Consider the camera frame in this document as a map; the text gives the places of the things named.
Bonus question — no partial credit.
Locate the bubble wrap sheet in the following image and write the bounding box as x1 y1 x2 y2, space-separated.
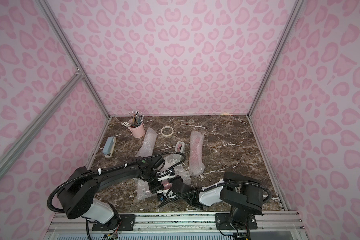
136 154 191 201
136 128 157 158
189 132 205 177

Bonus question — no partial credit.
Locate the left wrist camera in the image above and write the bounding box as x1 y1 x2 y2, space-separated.
156 169 176 182

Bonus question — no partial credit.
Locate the red bottle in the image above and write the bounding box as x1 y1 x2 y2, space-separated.
162 179 172 190

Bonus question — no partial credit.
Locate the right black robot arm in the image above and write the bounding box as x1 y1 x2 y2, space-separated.
156 172 272 240

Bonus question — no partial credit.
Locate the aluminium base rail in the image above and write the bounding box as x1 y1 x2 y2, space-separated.
44 211 308 240

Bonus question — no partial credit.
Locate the grey stapler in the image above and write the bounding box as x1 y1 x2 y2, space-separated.
103 137 116 158

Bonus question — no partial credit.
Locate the pink pencil cup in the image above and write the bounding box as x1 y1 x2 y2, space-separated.
128 123 146 138

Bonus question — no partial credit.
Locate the tape roll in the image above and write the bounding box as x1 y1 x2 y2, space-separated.
161 126 174 137

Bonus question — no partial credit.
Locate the white tape dispenser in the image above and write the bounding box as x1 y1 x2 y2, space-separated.
175 141 185 153

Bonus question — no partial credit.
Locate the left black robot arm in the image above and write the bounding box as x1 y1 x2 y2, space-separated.
47 152 186 231

